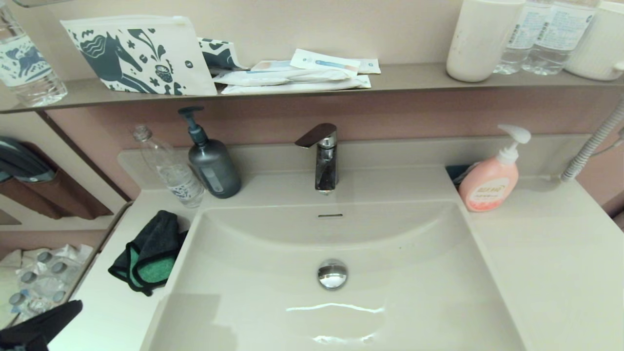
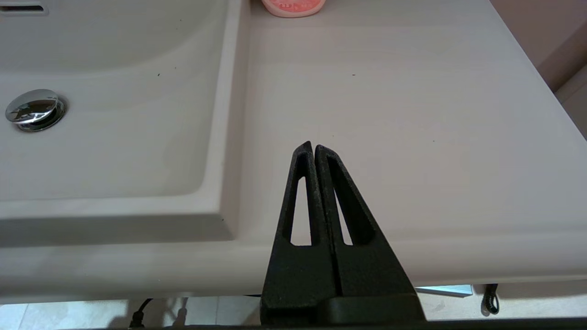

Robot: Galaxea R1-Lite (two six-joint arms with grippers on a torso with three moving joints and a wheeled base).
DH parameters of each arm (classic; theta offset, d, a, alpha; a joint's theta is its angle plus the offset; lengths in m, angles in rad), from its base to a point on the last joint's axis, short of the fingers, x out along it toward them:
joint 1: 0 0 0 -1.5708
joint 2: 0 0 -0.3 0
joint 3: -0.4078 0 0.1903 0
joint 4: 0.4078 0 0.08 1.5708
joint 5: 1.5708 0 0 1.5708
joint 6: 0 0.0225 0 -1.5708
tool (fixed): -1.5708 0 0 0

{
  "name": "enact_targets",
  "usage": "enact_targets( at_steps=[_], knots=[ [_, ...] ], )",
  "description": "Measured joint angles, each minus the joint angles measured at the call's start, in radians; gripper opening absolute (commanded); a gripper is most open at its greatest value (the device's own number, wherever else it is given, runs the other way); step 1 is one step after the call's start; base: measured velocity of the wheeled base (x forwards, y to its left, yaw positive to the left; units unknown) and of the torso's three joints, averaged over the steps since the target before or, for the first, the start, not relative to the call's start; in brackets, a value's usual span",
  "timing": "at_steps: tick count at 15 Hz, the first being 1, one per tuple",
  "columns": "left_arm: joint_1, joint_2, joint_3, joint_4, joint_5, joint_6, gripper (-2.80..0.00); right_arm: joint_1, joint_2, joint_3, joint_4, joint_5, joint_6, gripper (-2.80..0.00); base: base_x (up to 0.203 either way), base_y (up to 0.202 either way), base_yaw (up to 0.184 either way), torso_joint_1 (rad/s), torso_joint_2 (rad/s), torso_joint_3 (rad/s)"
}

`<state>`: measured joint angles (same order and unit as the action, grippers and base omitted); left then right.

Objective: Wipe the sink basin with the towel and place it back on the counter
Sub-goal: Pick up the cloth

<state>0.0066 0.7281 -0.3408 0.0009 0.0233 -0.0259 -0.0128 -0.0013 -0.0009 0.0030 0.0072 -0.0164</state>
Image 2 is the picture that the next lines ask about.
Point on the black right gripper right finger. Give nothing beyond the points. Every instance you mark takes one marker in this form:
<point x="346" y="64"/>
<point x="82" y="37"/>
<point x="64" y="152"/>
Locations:
<point x="367" y="270"/>

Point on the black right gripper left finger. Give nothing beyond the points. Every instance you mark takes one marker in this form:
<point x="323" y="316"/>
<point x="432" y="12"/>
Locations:
<point x="298" y="275"/>

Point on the beige sink basin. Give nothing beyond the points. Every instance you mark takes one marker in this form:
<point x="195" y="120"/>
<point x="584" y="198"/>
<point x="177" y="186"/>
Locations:
<point x="114" y="137"/>

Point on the pink hand soap bottle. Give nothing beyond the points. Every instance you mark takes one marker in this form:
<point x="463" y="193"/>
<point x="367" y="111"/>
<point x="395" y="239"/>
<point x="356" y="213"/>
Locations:
<point x="293" y="7"/>

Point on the chrome drain stopper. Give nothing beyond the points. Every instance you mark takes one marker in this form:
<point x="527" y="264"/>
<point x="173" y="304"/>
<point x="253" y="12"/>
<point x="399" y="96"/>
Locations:
<point x="34" y="109"/>

